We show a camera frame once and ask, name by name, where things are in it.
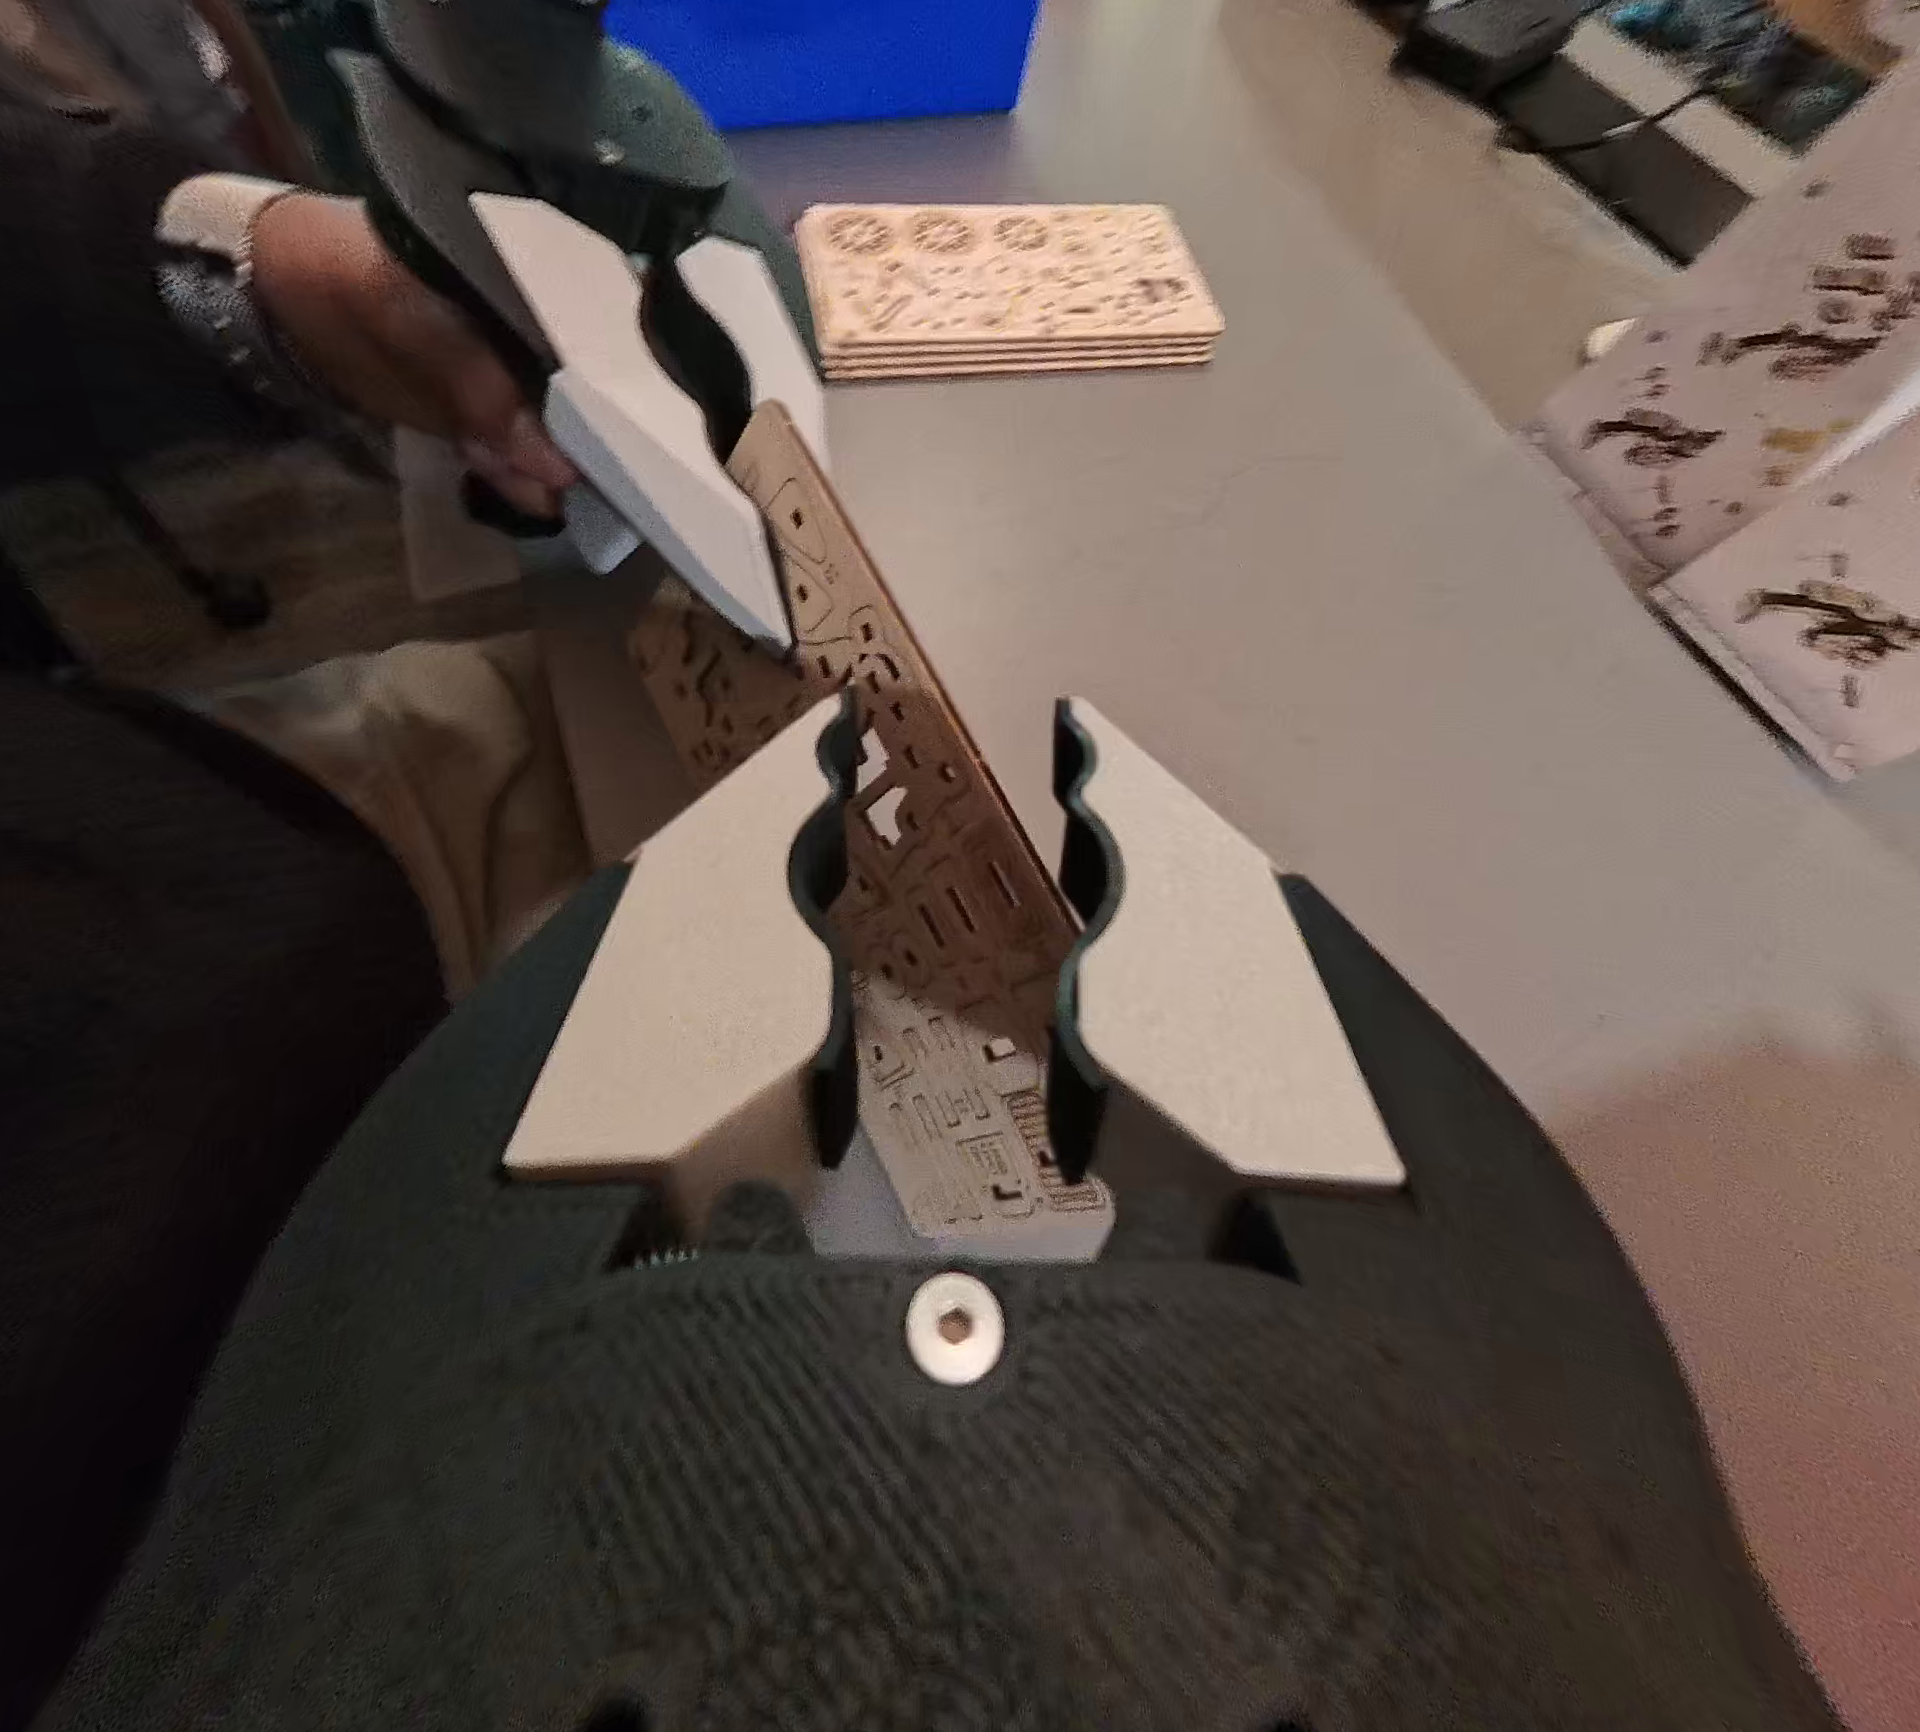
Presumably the stack of wooden puzzle sheets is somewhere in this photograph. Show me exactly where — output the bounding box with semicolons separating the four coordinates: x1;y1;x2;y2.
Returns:
792;202;1230;383

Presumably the grey desk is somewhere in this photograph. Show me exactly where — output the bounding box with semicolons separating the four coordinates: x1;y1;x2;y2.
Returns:
539;0;1920;1732

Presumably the person's black sweater torso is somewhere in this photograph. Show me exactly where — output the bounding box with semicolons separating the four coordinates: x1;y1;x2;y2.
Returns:
0;666;497;1732

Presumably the person's left forearm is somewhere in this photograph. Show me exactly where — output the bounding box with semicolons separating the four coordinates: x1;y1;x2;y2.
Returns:
0;95;264;459

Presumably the perforated wooden puzzle sheet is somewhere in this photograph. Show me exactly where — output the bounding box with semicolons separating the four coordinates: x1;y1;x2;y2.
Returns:
625;399;1119;1241

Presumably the black battery charger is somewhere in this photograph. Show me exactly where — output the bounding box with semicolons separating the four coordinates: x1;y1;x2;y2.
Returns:
1393;0;1577;105

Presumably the grey studded wrist strap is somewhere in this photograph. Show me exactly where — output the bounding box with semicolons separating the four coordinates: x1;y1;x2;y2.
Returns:
155;176;310;399

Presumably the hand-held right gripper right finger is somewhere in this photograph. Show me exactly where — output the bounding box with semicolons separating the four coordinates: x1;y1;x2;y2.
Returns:
1043;695;1409;1257

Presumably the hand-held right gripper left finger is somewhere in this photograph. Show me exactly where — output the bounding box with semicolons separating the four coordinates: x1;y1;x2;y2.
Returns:
497;693;864;1227

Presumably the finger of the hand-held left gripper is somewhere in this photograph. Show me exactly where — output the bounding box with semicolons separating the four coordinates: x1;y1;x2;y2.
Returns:
672;236;830;451
468;193;799;651

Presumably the printed instruction booklet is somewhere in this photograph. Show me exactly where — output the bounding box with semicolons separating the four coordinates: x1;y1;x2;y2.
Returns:
1526;156;1920;786

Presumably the person's left hand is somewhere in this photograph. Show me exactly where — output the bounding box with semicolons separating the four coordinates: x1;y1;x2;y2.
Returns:
246;207;580;520

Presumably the long black box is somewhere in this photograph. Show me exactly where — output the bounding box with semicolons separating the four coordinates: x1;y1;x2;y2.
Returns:
1491;35;1764;263

